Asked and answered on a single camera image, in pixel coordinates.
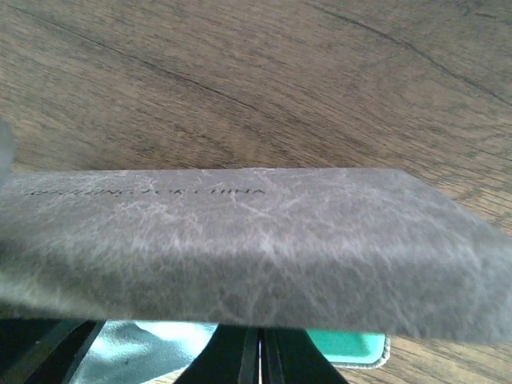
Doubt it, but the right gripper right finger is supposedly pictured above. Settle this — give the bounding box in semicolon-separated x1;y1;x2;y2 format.
259;328;348;384

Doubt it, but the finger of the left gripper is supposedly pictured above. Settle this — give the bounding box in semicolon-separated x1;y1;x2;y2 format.
1;319;106;384

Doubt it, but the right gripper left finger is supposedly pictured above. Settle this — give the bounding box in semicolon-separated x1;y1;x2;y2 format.
174;325;259;384

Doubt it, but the blue cleaning cloth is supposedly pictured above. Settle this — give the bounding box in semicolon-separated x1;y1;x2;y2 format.
70;321;217;384

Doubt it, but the grey glasses case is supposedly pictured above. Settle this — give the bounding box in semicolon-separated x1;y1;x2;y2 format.
1;168;511;344

